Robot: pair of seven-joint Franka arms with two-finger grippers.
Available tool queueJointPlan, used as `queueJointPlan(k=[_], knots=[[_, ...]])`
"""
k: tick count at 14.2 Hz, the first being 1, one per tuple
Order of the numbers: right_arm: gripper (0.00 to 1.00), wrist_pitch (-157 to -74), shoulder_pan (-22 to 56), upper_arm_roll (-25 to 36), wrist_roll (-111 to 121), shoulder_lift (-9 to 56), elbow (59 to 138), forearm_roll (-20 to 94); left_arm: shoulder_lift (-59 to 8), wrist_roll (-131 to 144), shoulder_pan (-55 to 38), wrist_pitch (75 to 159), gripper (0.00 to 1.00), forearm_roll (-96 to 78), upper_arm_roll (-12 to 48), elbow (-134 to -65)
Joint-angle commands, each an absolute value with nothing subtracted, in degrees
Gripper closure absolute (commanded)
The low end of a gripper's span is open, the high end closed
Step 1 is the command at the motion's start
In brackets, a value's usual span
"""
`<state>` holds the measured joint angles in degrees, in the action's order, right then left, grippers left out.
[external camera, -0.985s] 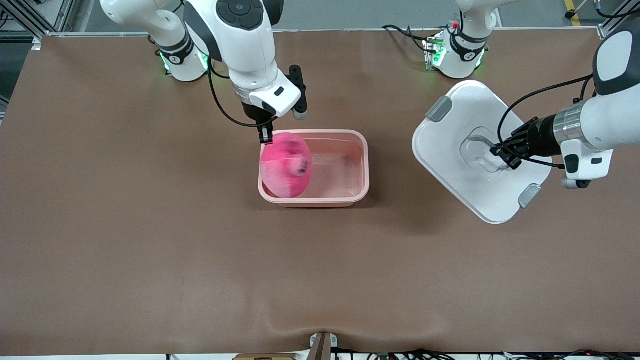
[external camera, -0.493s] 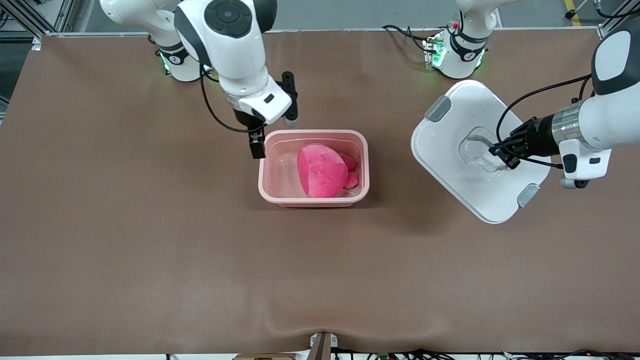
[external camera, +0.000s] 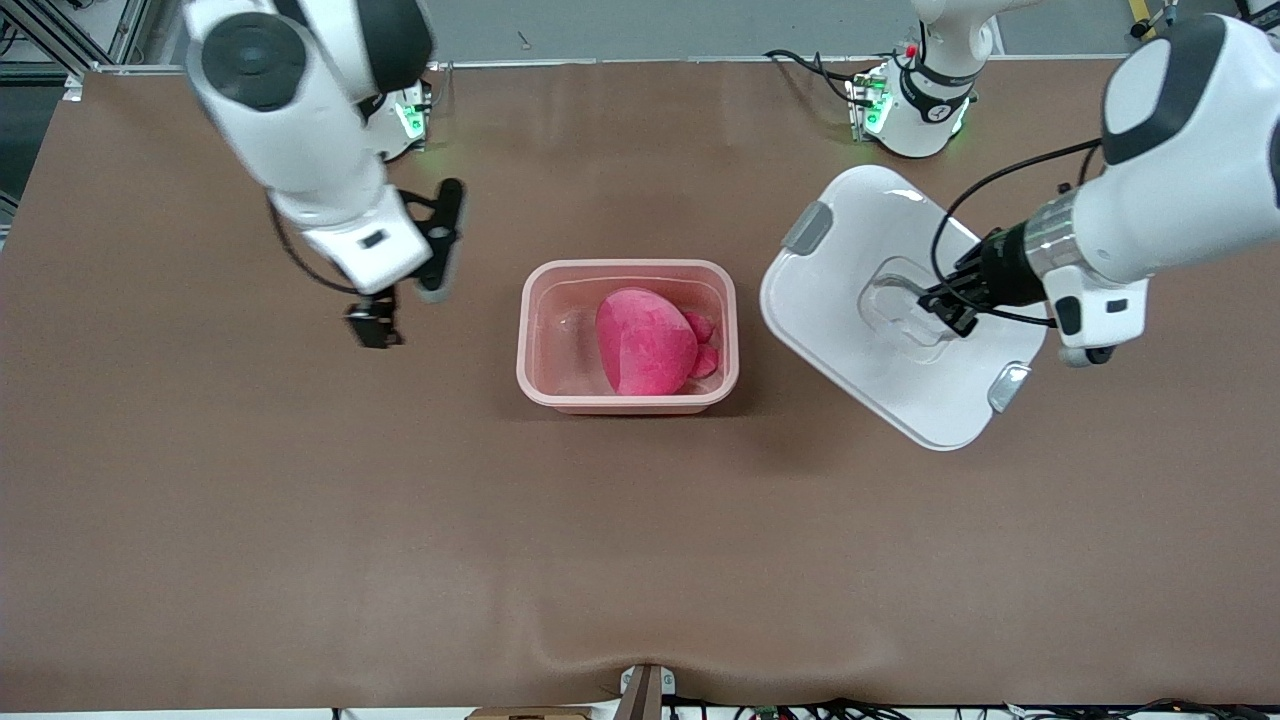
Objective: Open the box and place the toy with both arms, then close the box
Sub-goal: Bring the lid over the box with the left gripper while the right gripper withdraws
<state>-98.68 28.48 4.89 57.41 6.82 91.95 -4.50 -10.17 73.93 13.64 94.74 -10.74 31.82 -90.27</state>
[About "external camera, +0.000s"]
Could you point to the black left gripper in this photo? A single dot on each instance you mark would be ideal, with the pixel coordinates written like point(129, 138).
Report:
point(1003, 271)

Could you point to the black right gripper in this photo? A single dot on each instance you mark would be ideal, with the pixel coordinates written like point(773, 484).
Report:
point(373, 322)

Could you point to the white box lid grey latches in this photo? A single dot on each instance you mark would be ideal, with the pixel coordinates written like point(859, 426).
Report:
point(850, 230)

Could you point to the pink plush toy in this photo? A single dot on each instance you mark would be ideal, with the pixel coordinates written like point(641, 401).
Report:
point(645, 345)

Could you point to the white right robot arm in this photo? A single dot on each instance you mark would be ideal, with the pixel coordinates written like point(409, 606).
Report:
point(300, 110)

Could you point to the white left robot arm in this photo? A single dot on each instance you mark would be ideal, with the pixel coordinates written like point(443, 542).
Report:
point(1180, 150)

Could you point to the pink plastic storage box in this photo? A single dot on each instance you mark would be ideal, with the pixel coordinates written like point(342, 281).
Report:
point(560, 340)

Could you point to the brown table mat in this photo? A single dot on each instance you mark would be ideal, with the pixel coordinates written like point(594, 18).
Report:
point(300, 500)

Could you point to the aluminium frame profile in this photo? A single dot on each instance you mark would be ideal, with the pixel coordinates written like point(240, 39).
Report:
point(50, 35)

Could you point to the metal clamp bracket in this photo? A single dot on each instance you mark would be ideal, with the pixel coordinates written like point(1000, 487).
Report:
point(645, 695)

